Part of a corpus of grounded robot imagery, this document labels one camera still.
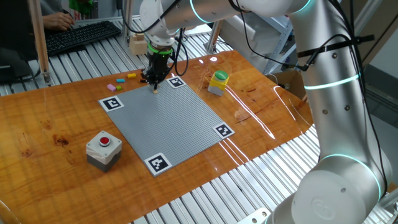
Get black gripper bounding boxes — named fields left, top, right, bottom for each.
left=145, top=52, right=174, bottom=91

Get grey Lego baseplate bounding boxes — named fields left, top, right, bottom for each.
left=98, top=75, right=236, bottom=177

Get person's bare hand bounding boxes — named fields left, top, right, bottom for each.
left=48, top=12, right=75, bottom=32

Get black white fiducial marker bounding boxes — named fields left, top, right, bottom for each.
left=143, top=152, right=173, bottom=177
left=165, top=75, right=187, bottom=90
left=212, top=123, right=236, bottom=139

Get beige block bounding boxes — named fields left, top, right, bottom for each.
left=129, top=33, right=149, bottom=56

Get fiducial marker with C pattern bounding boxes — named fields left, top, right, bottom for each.
left=98, top=95, right=125, bottom=113

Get yellow and grey button box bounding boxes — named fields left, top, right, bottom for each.
left=207, top=70, right=230, bottom=96

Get white flat board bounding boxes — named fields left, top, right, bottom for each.
left=183, top=23, right=213, bottom=37

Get black computer keyboard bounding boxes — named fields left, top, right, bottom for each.
left=45, top=20, right=122, bottom=57

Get grey box with red button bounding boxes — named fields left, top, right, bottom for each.
left=85, top=130, right=123, bottom=173

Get green cloth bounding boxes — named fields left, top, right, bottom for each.
left=68, top=0, right=94, bottom=16

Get person in grey shirt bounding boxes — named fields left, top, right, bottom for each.
left=39, top=0, right=71, bottom=16

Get wood grain mat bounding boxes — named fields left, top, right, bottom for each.
left=0, top=50, right=315, bottom=224

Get black computer monitor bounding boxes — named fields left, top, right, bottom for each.
left=0, top=0, right=43, bottom=85

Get dark grey cabinet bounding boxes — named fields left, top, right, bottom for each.
left=363, top=63, right=398, bottom=128

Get brown cardboard panel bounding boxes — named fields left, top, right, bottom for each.
left=345, top=0, right=398, bottom=68

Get green flange adapter ring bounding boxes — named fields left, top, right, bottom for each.
left=147, top=42, right=174, bottom=56

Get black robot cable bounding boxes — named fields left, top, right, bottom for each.
left=172, top=27, right=190, bottom=77
left=228, top=0, right=389, bottom=200

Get aluminium frame post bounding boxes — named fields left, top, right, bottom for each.
left=203, top=20, right=224, bottom=55
left=121, top=0, right=134, bottom=44

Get wooden frame post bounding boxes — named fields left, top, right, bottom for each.
left=27, top=0, right=52, bottom=86

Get grey metal shelf frame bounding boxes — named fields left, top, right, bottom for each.
left=261, top=14, right=296, bottom=75

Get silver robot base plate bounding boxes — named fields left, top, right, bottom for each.
left=236, top=207, right=272, bottom=224

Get black cable strap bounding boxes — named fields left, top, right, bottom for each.
left=297, top=34, right=376, bottom=58

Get aluminium frame bar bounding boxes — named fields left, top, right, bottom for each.
left=353, top=0, right=385, bottom=30

